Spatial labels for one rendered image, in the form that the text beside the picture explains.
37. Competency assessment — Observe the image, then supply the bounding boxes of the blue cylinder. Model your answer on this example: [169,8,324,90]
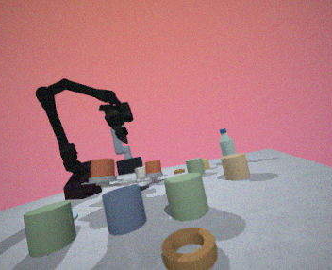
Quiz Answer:
[102,185,147,236]

